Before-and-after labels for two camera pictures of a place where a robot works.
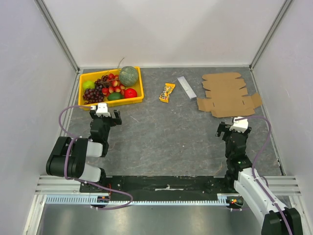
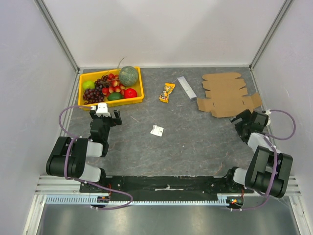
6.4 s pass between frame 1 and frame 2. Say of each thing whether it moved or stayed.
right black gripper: moved
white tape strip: stayed
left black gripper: stayed
